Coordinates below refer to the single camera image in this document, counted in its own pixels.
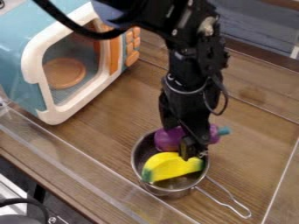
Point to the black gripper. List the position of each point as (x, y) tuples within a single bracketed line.
[(188, 109)]

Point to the purple toy eggplant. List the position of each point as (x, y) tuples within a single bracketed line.
[(168, 139)]

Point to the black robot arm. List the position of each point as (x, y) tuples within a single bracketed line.
[(188, 24)]

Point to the yellow green toy banana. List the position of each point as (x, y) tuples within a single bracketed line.
[(168, 165)]

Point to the clear acrylic barrier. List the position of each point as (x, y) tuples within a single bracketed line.
[(89, 186)]

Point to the orange microwave turntable plate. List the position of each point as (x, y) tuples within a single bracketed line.
[(65, 72)]

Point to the blue toy microwave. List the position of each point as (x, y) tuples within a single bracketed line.
[(33, 39)]

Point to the silver pot with wire handle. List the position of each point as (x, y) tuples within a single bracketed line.
[(177, 187)]

